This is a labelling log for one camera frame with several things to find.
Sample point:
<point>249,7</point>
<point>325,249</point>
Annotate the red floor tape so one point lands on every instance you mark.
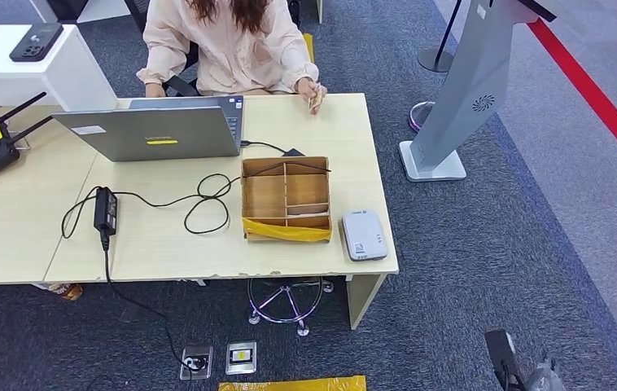
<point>599,100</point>

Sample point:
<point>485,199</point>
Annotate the small black device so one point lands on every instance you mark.
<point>293,153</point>

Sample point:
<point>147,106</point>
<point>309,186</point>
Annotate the wooden compartment box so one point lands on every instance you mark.
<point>265,197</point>

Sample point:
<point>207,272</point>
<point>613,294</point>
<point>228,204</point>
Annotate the black stanchion post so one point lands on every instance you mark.
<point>435,58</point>

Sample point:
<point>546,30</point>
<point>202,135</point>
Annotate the black office chair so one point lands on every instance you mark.
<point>182,81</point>

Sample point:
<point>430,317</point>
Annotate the white card reader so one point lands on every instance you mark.
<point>364,236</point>

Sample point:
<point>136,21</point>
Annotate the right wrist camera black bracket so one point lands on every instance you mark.
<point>502,356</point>

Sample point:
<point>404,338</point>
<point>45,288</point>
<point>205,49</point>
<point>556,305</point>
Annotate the grey laptop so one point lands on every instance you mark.
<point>149,133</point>

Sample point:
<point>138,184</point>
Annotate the person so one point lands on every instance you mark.
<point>233,48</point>

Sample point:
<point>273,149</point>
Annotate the black power adapter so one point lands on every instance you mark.
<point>105,211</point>

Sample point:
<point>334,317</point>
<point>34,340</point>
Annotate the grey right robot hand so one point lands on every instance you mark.
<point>548,378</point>

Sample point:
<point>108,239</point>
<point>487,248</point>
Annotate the chrome stool base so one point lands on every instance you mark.
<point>287,302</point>

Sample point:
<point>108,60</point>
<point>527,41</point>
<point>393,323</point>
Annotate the grey kiosk stand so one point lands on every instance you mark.
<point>473,86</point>

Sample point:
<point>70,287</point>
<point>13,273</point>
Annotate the orange snack packet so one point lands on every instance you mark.
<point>67,291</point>

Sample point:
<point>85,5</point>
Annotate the person's right hand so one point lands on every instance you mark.
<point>155,90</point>

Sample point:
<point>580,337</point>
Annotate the yellow floor tape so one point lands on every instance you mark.
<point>309,48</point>
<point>292,385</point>

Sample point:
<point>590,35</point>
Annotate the person's left hand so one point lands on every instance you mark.
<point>308,89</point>

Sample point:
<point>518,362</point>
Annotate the yellow patterned hotel key card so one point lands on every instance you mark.
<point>315,102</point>

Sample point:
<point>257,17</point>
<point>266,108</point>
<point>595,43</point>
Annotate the steel floor outlet with plug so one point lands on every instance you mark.
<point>196,362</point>

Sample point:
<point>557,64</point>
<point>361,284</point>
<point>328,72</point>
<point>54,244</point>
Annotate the black smartphone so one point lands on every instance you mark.
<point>35,42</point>

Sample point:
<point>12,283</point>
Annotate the closed steel floor outlet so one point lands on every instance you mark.
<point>241,358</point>

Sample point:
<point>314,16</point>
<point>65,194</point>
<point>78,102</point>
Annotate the round chrome base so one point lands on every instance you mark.
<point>420,115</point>

